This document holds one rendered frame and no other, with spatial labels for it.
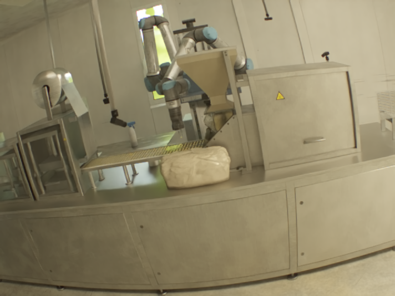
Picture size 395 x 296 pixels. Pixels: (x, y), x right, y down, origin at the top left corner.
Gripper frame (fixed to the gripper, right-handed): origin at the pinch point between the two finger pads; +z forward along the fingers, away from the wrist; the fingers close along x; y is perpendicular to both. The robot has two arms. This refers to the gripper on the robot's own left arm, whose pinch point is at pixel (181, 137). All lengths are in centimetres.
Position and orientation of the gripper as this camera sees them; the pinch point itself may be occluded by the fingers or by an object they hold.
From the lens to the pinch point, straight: 233.1
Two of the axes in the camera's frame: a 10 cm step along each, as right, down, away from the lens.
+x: 9.7, -1.6, -1.7
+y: -1.1, 3.1, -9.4
